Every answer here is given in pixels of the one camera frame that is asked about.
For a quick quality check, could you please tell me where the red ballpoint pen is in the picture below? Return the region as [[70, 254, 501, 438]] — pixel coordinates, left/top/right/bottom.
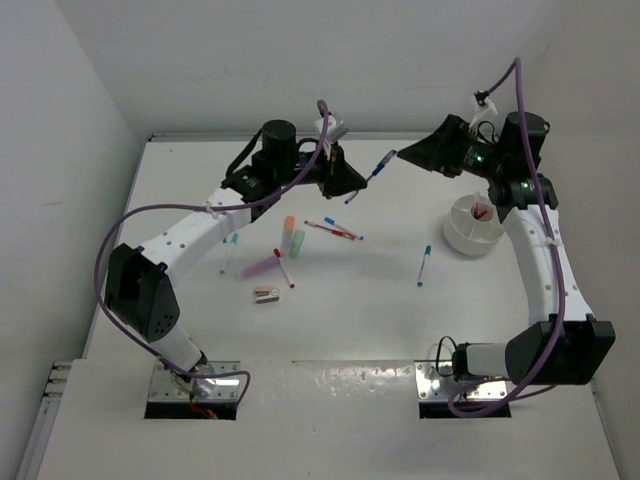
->
[[304, 220, 356, 241]]

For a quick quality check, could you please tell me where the green highlighter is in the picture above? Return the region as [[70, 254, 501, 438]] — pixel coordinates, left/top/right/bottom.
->
[[289, 230, 305, 258]]

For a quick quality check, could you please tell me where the white round divided organizer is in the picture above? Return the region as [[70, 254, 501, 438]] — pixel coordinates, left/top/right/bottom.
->
[[442, 194, 504, 257]]

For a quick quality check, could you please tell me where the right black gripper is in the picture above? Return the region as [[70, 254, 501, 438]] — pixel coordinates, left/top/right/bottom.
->
[[399, 114, 508, 181]]

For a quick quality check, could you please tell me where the purple highlighter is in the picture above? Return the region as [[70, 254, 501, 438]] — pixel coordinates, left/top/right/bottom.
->
[[238, 254, 280, 280]]

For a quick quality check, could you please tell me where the pink mini stapler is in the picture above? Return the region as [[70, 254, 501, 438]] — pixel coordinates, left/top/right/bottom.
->
[[253, 286, 280, 304]]

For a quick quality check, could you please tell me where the blue ballpoint pen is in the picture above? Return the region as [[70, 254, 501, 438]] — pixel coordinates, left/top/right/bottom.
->
[[344, 150, 397, 205]]

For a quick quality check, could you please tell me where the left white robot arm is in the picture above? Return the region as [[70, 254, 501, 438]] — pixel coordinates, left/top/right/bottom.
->
[[104, 114, 366, 380]]

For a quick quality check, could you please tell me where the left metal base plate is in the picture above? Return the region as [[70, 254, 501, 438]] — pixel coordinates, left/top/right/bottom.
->
[[148, 361, 242, 403]]

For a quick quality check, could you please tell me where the orange highlighter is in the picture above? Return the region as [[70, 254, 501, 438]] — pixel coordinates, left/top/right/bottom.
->
[[280, 216, 295, 255]]

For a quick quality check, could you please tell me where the red capped white marker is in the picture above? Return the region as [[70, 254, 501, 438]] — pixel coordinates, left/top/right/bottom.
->
[[274, 249, 295, 289]]

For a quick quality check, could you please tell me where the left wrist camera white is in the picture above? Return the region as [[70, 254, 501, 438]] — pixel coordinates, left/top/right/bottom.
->
[[314, 114, 349, 145]]

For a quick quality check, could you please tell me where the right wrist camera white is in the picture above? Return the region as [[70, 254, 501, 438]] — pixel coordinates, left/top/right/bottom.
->
[[469, 90, 498, 130]]

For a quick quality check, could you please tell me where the teal capped white marker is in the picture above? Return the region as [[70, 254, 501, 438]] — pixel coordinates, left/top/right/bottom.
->
[[416, 245, 432, 287]]

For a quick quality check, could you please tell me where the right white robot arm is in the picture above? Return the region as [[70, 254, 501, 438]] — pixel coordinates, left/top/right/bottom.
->
[[399, 112, 615, 385]]

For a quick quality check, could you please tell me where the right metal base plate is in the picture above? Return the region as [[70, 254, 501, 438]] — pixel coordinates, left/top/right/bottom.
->
[[414, 361, 508, 404]]

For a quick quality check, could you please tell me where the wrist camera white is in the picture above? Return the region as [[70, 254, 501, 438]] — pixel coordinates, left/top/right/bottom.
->
[[469, 90, 498, 130], [314, 114, 349, 145]]

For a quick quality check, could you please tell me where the metal base plate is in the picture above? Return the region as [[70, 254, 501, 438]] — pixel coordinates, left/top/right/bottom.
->
[[414, 361, 508, 404], [148, 361, 242, 403]]

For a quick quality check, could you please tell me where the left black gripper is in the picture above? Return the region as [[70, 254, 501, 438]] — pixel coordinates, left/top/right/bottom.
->
[[273, 135, 365, 198]]

